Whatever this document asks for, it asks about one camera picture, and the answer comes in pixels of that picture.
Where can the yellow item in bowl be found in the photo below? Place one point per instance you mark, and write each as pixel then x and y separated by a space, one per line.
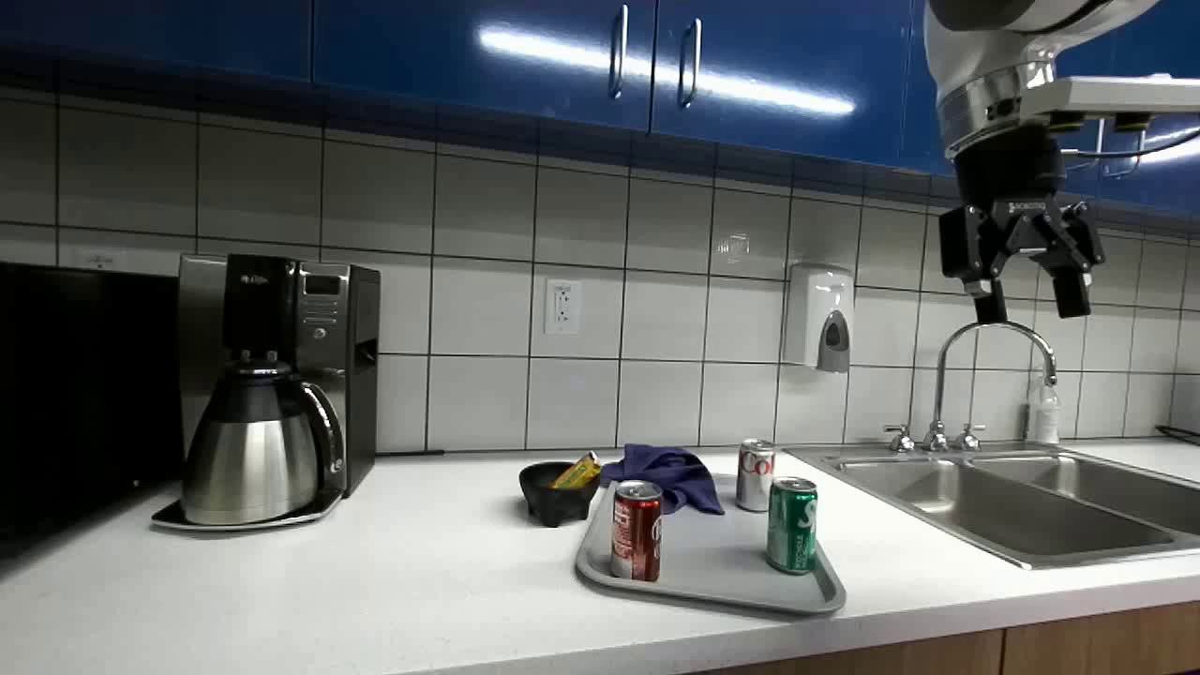
pixel 579 475

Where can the stainless steel double sink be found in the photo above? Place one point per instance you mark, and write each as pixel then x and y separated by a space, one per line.
pixel 1036 511

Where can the wooden lower cabinet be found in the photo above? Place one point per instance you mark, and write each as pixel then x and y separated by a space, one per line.
pixel 1073 643

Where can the silver Diet Coke can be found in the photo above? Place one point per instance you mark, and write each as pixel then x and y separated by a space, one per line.
pixel 754 477

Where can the black steel coffee maker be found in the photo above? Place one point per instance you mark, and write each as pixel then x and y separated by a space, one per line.
pixel 341 340

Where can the black microwave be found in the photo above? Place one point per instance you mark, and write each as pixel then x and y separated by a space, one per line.
pixel 79 398

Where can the grey plastic tray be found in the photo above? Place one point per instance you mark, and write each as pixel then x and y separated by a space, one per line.
pixel 718 562

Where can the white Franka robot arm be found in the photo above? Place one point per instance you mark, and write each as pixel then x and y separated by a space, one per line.
pixel 987 51

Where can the green Sprite can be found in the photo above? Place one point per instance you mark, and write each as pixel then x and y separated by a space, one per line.
pixel 793 528

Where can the white wall outlet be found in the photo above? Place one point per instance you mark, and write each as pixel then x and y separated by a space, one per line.
pixel 563 306

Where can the red Dr Pepper can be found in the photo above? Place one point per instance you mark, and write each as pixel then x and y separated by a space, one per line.
pixel 638 528

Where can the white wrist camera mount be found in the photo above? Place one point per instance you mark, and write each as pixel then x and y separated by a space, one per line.
pixel 1111 97

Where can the translucent soap bottle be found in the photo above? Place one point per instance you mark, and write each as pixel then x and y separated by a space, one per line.
pixel 1043 412

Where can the blue cloth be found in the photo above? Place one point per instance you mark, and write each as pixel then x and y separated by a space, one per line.
pixel 671 475

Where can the black bowl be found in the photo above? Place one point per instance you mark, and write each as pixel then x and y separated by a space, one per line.
pixel 549 495

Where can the white wall soap dispenser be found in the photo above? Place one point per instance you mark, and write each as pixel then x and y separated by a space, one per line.
pixel 817 312

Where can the blue upper cabinets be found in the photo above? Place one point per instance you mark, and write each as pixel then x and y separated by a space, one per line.
pixel 377 43

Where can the stainless steel carafe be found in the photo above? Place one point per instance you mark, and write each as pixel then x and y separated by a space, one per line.
pixel 256 455

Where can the chrome gooseneck faucet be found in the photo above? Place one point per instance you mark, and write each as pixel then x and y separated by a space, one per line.
pixel 938 387

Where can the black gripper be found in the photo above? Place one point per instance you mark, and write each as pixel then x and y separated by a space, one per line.
pixel 1011 173

